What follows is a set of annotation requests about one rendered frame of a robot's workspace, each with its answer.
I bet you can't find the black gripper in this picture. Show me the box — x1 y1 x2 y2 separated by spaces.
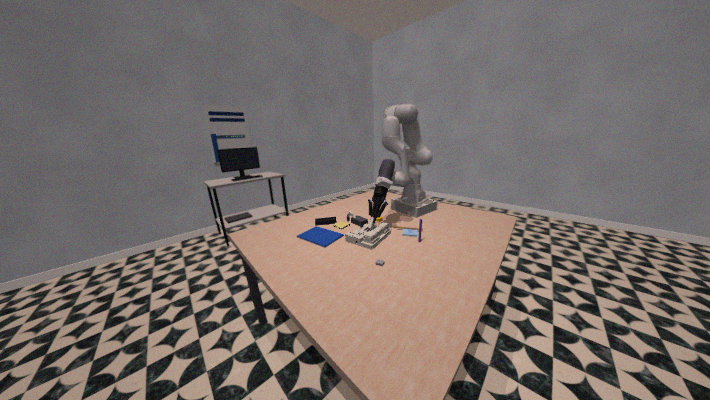
368 186 388 229

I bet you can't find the beige telephone handset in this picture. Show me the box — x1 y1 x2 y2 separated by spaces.
365 222 389 241

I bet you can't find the beige desk phone body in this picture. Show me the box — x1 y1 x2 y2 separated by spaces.
345 224 391 249

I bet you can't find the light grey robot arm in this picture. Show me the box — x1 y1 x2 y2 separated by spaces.
375 104 433 204

